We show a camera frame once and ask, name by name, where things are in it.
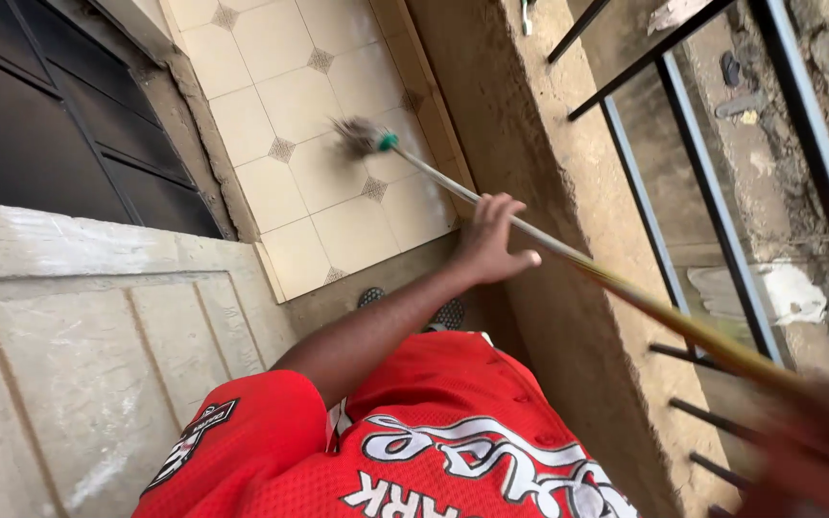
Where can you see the small white stick object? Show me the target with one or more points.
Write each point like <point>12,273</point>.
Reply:
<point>527,20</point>

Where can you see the dark perforated shoe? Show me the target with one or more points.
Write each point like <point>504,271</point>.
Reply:
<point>370,296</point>
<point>449,314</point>

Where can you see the white paper scrap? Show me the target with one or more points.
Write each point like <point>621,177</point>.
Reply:
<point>673,13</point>

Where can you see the dark sandal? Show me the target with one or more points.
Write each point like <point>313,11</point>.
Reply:
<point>730,69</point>

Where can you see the person's right hand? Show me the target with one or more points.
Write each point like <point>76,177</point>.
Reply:
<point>821,453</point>

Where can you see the beige panelled door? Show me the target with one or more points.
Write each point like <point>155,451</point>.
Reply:
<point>76,360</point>

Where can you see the grey flat debris piece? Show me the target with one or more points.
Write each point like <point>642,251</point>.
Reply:
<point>737,106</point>

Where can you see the person's left hand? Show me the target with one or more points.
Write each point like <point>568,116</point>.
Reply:
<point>488,248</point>

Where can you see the black metal door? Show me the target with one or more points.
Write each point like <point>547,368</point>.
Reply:
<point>55,122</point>

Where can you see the red printed jersey shirt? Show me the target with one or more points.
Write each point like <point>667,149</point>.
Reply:
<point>414,446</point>

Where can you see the white crumpled sheet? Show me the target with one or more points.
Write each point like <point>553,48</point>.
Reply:
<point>789,291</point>

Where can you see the black metal railing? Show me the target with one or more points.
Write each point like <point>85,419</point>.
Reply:
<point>717,208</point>

